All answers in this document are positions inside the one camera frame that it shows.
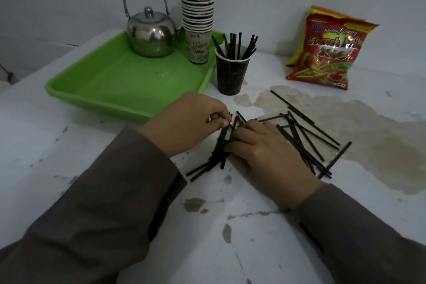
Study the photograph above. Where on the person's right hand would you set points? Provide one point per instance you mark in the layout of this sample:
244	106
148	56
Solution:
271	160

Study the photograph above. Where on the tall stack of paper cups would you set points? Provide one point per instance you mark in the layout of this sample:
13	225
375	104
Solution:
198	11

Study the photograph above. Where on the green plastic tray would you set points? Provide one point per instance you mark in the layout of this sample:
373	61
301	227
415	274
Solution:
126	80

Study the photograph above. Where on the person's right thumb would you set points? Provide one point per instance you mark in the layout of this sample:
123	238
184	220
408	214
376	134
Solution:
235	148

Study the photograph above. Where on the bunch of black stirrers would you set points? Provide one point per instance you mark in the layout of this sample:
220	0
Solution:
237	45

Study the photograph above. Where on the scattered pile of black sticks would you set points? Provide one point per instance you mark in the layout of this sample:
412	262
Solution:
306	140

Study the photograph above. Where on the person's left hand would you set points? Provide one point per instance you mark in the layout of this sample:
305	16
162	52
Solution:
181	120

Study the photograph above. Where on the person's right forearm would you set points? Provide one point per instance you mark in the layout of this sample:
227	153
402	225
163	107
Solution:
359	237

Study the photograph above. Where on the person's left forearm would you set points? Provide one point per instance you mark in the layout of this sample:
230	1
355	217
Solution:
99	207

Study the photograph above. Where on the red fries snack packet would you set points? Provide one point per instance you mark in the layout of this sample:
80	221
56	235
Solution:
327	11
327	57

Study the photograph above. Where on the dark printed paper cup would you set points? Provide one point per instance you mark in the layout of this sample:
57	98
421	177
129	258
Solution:
231	72

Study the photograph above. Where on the person's left thumb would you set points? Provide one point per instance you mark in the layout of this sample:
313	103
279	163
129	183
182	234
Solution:
221	123

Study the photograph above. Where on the bundle of black stir sticks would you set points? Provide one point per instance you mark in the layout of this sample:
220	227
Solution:
218	155

